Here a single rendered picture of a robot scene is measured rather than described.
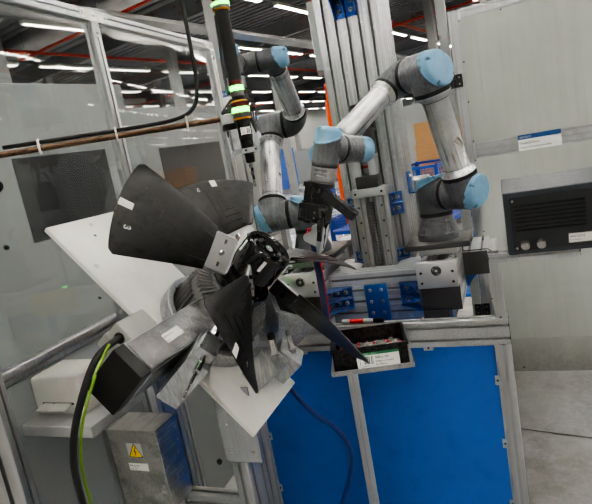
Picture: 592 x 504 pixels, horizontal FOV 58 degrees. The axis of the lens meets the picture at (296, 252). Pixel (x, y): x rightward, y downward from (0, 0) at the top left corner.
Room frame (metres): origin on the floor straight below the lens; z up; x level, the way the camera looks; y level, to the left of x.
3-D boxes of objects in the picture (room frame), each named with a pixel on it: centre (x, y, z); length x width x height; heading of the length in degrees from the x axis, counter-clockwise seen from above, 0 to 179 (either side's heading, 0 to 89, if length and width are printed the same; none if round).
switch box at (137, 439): (1.27, 0.47, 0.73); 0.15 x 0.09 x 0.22; 68
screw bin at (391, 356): (1.47, -0.16, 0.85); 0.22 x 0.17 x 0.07; 83
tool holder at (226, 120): (1.34, 0.08, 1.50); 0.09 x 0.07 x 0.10; 103
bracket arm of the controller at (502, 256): (1.44, -0.65, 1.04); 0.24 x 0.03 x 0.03; 68
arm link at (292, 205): (2.10, -0.06, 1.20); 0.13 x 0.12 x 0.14; 78
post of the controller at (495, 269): (1.48, -0.56, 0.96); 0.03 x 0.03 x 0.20; 68
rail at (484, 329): (1.64, -0.16, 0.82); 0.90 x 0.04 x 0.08; 68
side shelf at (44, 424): (1.45, 0.62, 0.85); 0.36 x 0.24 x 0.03; 158
